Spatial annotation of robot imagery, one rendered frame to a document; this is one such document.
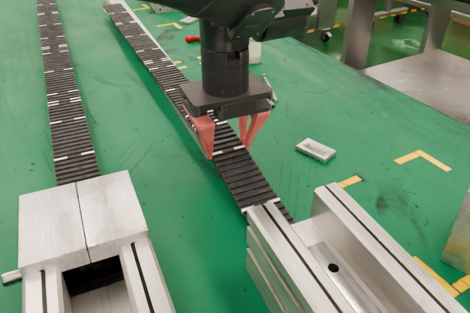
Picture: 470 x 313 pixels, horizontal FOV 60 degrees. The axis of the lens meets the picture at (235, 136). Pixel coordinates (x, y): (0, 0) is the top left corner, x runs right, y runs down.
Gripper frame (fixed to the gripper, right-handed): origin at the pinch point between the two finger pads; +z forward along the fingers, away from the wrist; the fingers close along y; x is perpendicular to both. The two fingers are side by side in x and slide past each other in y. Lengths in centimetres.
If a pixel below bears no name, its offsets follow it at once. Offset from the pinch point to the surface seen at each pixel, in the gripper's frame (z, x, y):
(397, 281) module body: -5.1, -28.9, 2.4
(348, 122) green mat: 3.2, 3.2, 22.8
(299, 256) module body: -5.4, -24.0, -3.4
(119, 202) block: -6.6, -13.0, -15.6
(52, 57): -0.4, 43.3, -20.2
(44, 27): -1, 64, -21
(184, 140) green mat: 3.0, 8.7, -3.4
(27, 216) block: -6.6, -11.7, -23.2
